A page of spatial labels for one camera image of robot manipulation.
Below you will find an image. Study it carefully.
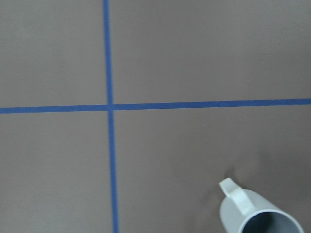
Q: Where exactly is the white ribbed mug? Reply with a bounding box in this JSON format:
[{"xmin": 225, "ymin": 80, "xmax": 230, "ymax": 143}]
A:
[{"xmin": 219, "ymin": 178, "xmax": 304, "ymax": 233}]

